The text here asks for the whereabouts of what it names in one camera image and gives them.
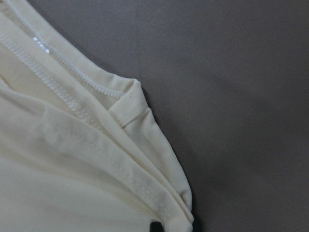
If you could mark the cream long-sleeve printed shirt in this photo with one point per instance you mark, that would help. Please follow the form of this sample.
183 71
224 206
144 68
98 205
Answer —
80 150

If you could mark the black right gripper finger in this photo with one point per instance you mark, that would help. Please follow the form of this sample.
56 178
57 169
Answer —
156 224

